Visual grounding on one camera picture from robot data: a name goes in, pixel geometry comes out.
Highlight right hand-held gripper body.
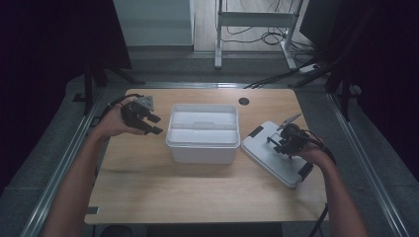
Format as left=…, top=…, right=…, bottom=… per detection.
left=276, top=113, right=311, bottom=156

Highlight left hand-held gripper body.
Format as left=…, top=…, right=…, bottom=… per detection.
left=120, top=95, right=156, bottom=132

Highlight white lid with black handle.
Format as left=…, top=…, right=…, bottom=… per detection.
left=240, top=119, right=314, bottom=191

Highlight white plastic storage box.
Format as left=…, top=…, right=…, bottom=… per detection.
left=165, top=103, right=242, bottom=165

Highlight person's right hand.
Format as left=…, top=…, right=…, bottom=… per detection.
left=293, top=135, right=332, bottom=168

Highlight person's left hand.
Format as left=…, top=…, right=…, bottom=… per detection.
left=93, top=101, right=146, bottom=140

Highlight white inner tray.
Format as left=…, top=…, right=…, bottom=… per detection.
left=169, top=111, right=239, bottom=146

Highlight black tripod stand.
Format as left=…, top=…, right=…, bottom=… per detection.
left=243, top=53, right=364, bottom=122
left=72, top=53, right=146, bottom=117

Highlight white power strip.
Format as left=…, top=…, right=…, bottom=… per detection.
left=297, top=63, right=320, bottom=74

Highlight white cabinet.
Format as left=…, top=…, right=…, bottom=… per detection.
left=112, top=0, right=196, bottom=47

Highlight white metal stand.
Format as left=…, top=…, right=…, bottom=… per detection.
left=213, top=0, right=304, bottom=71

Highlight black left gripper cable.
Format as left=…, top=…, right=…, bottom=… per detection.
left=89, top=93, right=144, bottom=128

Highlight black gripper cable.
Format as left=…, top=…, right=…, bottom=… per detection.
left=303, top=129, right=338, bottom=237
left=89, top=93, right=144, bottom=128

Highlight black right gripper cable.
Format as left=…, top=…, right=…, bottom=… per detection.
left=303, top=129, right=338, bottom=237

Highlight metal floor rail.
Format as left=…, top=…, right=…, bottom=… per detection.
left=19, top=95, right=104, bottom=237
left=326, top=92, right=412, bottom=237

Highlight black floor cables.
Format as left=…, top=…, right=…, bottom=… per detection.
left=219, top=0, right=318, bottom=64

